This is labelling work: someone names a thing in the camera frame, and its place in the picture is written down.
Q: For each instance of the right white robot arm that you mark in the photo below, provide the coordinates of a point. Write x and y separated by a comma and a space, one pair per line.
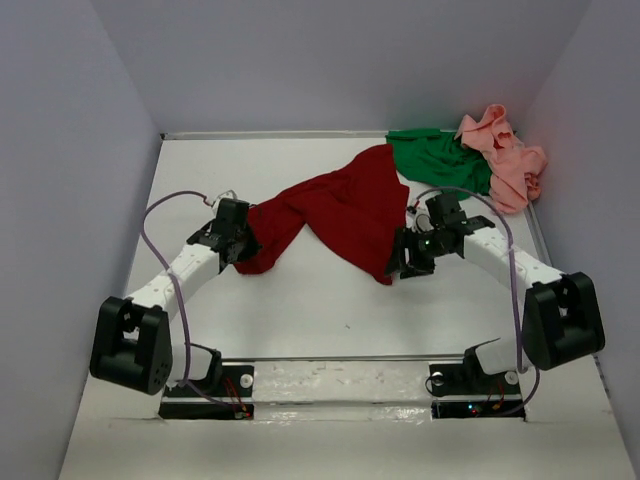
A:
557, 315

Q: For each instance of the red t-shirt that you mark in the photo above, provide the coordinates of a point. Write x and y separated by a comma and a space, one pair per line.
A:
354, 211

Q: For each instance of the metal rail back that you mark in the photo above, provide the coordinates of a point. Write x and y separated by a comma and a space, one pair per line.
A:
291, 134

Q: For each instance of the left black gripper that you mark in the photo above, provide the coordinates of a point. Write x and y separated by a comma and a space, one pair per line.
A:
240, 245

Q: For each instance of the green t-shirt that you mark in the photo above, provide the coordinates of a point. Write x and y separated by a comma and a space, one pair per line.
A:
438, 158

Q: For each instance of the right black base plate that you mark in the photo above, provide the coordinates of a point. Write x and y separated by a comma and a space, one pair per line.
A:
456, 394

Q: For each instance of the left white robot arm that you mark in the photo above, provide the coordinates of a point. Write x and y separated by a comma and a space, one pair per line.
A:
142, 342

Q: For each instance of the metal rail front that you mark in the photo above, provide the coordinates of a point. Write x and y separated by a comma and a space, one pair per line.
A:
422, 357

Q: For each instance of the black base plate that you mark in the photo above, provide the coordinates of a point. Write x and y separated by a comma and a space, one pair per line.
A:
231, 399
456, 394

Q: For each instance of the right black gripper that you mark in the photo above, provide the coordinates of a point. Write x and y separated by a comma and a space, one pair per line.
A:
409, 253

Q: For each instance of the pink t-shirt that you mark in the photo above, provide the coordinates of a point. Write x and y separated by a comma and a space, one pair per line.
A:
515, 167

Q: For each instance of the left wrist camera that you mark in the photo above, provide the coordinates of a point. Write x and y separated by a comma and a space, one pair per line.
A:
213, 202

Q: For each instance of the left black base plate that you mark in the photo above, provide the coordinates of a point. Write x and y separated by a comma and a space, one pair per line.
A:
231, 399

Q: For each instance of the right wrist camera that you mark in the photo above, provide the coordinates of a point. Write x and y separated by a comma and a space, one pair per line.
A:
420, 218

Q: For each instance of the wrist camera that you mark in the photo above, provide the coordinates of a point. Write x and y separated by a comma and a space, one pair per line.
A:
213, 202
420, 218

